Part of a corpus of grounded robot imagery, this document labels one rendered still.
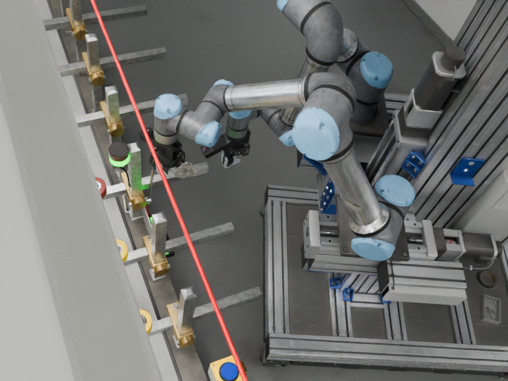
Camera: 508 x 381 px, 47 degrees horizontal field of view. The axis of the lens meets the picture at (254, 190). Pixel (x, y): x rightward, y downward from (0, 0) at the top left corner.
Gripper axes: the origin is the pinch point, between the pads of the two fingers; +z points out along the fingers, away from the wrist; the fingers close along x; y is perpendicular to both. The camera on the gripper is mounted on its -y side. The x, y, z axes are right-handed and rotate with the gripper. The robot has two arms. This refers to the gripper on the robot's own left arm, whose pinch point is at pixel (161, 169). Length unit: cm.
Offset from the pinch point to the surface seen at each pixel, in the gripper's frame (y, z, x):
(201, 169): 1.0, 14.6, 17.9
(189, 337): 45, 18, -24
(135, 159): -3.5, -8.2, -7.4
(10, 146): 74, -145, -67
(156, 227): 19.6, -7.6, -17.2
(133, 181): -3.8, 4.2, -8.3
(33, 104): 67, -137, -63
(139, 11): -69, 5, 44
